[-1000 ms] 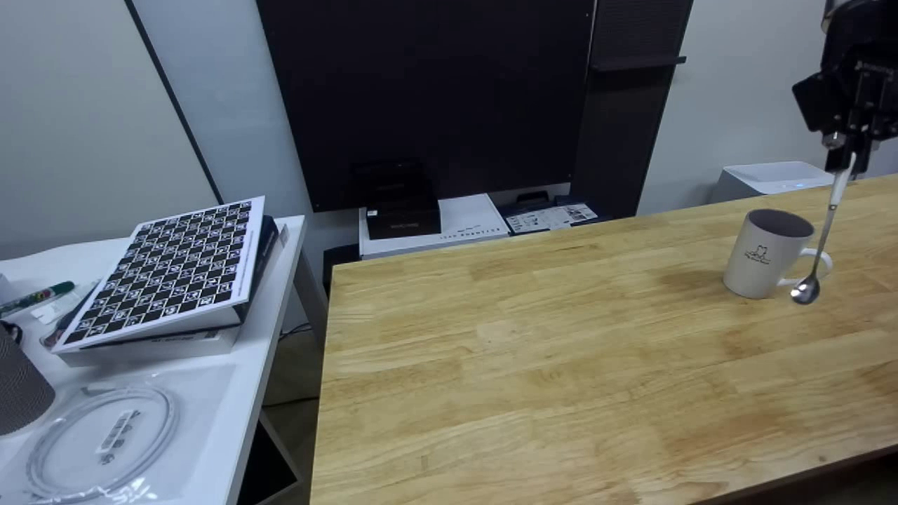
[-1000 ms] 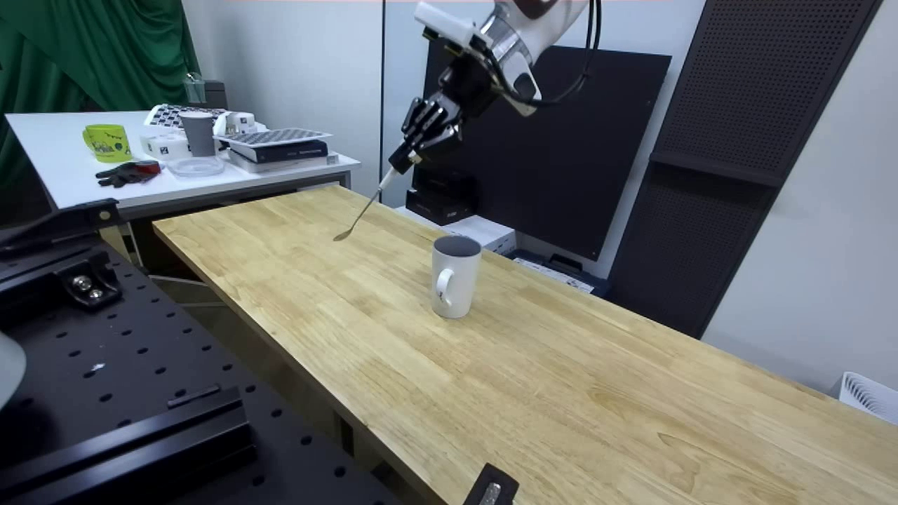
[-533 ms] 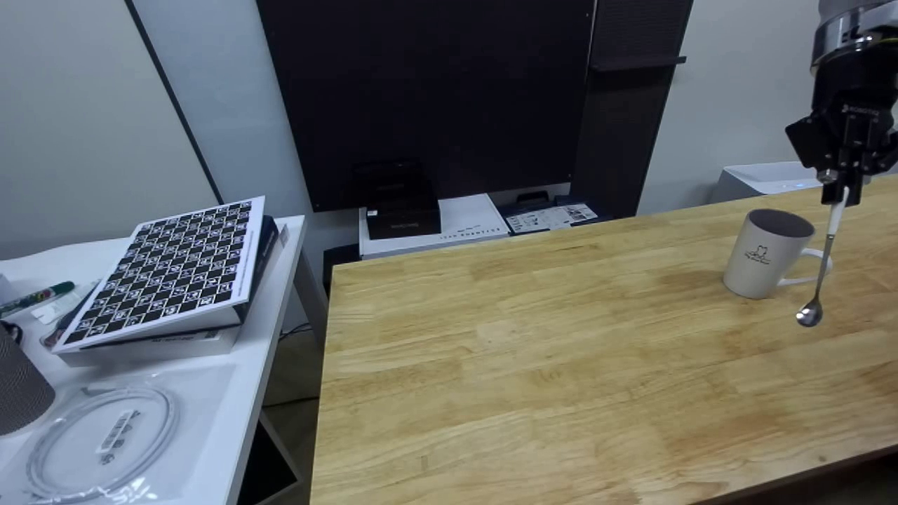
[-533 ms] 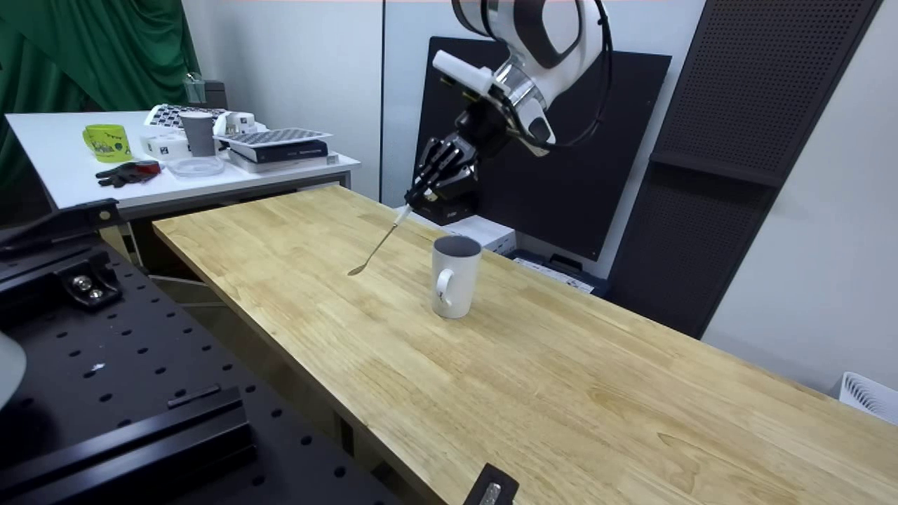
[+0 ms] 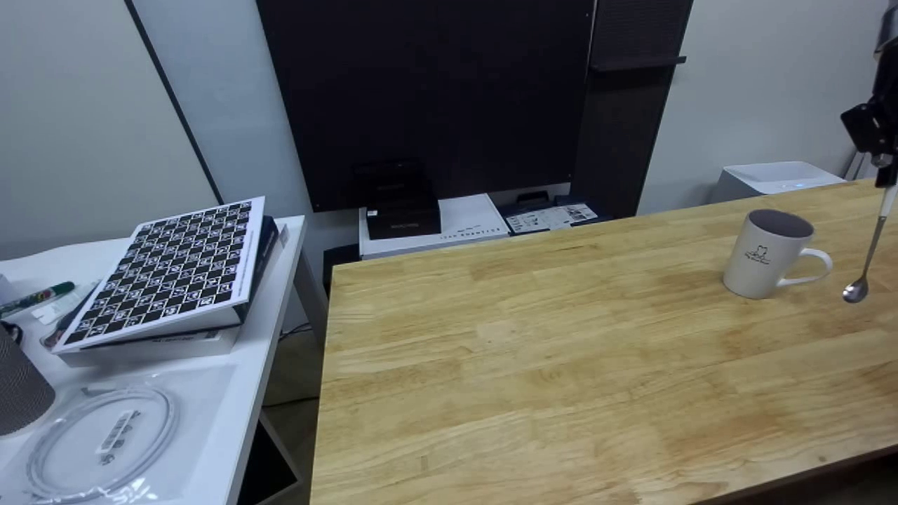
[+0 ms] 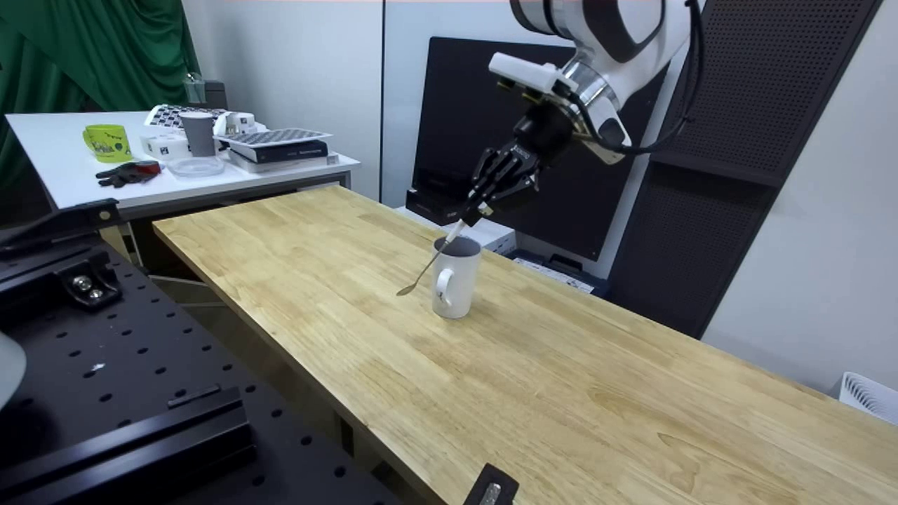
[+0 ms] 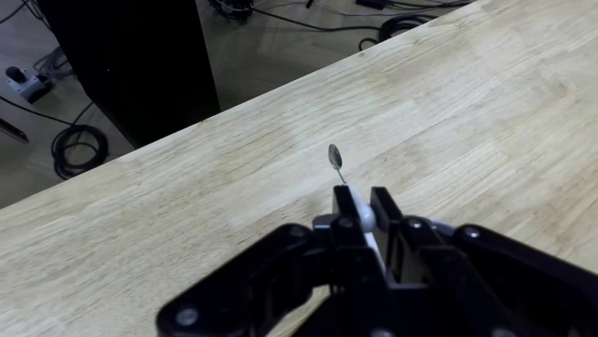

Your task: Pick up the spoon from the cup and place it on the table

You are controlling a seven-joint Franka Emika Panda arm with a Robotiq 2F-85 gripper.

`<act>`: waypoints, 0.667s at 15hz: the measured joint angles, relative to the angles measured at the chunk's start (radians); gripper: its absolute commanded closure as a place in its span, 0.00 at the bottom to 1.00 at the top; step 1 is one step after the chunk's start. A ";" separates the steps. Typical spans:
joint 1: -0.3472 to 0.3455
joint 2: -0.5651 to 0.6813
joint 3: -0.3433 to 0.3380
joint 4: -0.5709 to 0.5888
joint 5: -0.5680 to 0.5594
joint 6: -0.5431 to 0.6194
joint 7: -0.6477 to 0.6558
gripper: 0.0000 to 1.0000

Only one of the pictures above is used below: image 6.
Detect clear plastic lid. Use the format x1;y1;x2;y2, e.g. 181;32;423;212
169;157;224;181

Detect black table clamp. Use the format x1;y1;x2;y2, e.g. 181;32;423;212
464;463;520;505

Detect black perforated breadboard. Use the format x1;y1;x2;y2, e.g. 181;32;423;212
0;244;401;505

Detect green curtain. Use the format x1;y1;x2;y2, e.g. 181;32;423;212
0;0;202;199

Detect black perforated panel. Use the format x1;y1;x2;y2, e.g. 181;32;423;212
610;0;884;336

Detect white side table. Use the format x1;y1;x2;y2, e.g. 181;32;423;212
7;112;359;219

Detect large black monitor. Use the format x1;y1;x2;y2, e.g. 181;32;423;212
407;38;632;258

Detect white ceramic mug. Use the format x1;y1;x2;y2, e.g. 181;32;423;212
433;235;482;320

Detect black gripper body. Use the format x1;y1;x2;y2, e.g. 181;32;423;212
501;105;573;181

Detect black metal bracket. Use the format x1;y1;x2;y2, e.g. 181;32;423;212
63;270;120;313

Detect metal spoon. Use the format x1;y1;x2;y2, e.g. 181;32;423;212
395;219;467;297

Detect red black tool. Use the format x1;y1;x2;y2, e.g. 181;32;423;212
95;160;162;188

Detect white basket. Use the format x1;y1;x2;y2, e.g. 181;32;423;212
839;373;898;428

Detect white box under monitor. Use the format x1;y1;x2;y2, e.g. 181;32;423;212
444;219;516;255

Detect yellow green pouch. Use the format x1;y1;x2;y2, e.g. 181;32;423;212
82;125;131;164

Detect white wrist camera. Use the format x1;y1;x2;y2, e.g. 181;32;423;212
488;53;555;92

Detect grey cup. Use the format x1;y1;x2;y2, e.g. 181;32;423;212
182;109;216;157

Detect black keyboard box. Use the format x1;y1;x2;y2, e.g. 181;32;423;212
224;129;332;168

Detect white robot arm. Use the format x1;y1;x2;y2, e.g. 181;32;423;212
454;0;704;224

